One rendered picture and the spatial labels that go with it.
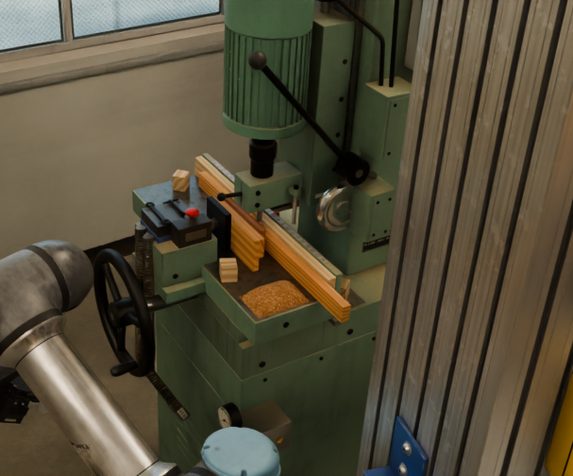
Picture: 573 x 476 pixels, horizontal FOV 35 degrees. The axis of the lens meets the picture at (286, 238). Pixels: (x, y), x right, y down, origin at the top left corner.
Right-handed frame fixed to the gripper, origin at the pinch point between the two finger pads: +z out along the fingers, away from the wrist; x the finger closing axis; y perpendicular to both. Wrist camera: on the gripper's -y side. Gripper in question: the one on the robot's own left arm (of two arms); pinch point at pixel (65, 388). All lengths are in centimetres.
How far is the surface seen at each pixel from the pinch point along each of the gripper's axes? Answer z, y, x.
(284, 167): 31, -60, -6
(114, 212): 82, 8, -134
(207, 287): 21.5, -29.9, 0.3
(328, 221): 37, -55, 8
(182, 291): 16.3, -27.5, -0.3
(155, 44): 66, -56, -135
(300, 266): 31, -45, 13
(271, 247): 32, -43, 1
